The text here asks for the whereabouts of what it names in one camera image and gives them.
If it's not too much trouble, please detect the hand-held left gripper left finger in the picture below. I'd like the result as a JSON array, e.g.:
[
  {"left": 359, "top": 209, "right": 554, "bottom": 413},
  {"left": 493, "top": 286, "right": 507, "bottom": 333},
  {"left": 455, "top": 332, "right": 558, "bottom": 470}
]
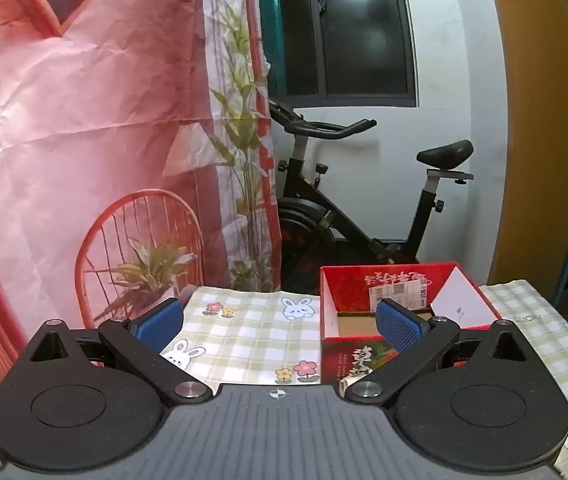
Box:
[{"left": 26, "top": 297, "right": 213, "bottom": 406}]

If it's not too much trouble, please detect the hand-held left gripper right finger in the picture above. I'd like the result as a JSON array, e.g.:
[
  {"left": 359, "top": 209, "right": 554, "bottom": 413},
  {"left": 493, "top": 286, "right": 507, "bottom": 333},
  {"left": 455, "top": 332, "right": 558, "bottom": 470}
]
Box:
[{"left": 345, "top": 298, "right": 527, "bottom": 406}]

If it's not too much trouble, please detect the red strawberry print box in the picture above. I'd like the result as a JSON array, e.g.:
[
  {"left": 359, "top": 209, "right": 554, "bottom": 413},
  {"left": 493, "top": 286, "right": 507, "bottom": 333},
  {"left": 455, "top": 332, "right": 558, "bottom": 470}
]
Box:
[{"left": 319, "top": 261, "right": 503, "bottom": 397}]

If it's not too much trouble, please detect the white paper card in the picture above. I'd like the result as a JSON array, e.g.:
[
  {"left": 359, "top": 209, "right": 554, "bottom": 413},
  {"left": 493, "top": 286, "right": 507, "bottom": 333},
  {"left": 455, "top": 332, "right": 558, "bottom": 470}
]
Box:
[{"left": 430, "top": 266, "right": 502, "bottom": 332}]

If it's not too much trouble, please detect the green checked rabbit tablecloth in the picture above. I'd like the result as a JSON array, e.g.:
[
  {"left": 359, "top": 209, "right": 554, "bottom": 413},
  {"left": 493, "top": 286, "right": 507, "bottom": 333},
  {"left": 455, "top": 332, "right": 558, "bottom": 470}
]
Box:
[{"left": 159, "top": 279, "right": 568, "bottom": 480}]

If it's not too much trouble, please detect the black exercise bike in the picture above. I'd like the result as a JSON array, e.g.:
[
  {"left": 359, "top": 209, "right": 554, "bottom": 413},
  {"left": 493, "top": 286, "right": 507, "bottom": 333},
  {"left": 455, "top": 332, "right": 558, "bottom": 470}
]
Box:
[{"left": 266, "top": 97, "right": 476, "bottom": 295}]

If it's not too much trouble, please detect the yellow wooden door panel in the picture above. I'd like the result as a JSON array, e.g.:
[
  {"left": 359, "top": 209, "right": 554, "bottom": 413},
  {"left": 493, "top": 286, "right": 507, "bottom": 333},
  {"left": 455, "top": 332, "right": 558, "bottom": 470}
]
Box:
[{"left": 483, "top": 0, "right": 568, "bottom": 288}]

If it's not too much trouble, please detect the dark window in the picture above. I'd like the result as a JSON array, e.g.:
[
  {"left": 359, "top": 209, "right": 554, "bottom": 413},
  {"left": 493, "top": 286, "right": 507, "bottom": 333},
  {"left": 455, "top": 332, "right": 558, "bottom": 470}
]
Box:
[{"left": 276, "top": 0, "right": 419, "bottom": 109}]

